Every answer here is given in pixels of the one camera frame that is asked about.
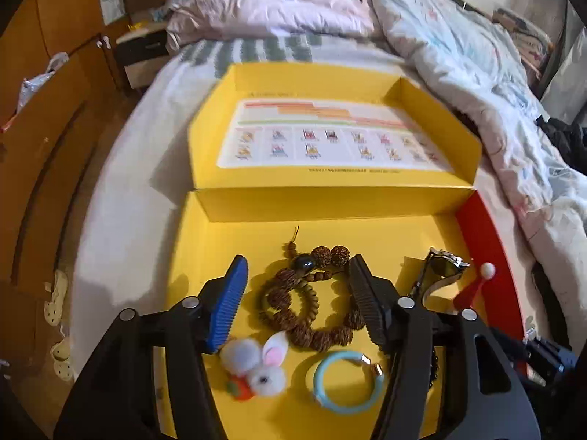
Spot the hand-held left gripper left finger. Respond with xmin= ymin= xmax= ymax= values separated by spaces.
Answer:
xmin=54 ymin=254 xmax=249 ymax=440

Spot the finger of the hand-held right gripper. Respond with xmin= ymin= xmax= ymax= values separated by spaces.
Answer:
xmin=493 ymin=325 xmax=576 ymax=380

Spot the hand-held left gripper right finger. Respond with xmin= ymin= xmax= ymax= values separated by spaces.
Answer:
xmin=349 ymin=254 xmax=542 ymax=440

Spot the tan wooden bead bracelet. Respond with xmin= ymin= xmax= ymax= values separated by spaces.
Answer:
xmin=262 ymin=279 xmax=320 ymax=331

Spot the brown rough seed bracelet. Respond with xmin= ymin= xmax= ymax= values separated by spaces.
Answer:
xmin=259 ymin=245 xmax=368 ymax=353

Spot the white rabbit plush hair tie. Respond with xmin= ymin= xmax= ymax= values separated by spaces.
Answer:
xmin=219 ymin=331 xmax=291 ymax=402

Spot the red santa hat hair clip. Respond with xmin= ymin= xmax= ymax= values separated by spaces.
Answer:
xmin=453 ymin=263 xmax=497 ymax=312

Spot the light blue bracelet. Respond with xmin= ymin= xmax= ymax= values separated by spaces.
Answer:
xmin=305 ymin=349 xmax=385 ymax=415

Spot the yellow cardboard box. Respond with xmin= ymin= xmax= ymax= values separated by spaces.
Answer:
xmin=153 ymin=63 xmax=528 ymax=440

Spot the cream slipper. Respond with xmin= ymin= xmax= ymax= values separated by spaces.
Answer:
xmin=50 ymin=337 xmax=74 ymax=382
xmin=43 ymin=269 xmax=69 ymax=326

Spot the black cloth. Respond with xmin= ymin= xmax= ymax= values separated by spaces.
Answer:
xmin=536 ymin=117 xmax=587 ymax=172

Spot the light blue printed quilt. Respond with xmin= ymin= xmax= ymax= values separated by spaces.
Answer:
xmin=353 ymin=0 xmax=587 ymax=344

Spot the dark-fronted nightstand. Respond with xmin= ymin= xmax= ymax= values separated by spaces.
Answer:
xmin=114 ymin=25 xmax=171 ymax=90

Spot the crumpled plastic bag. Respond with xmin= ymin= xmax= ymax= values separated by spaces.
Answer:
xmin=2 ymin=52 xmax=69 ymax=131

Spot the pink quilt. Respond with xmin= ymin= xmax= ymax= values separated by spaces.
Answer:
xmin=165 ymin=0 xmax=381 ymax=53

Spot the patterned pillow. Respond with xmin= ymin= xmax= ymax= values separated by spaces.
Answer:
xmin=493 ymin=7 xmax=553 ymax=74

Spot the white packet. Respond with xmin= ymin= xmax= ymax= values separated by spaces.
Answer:
xmin=100 ymin=0 xmax=127 ymax=25

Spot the wooden wardrobe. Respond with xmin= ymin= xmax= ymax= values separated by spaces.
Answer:
xmin=0 ymin=0 xmax=175 ymax=285

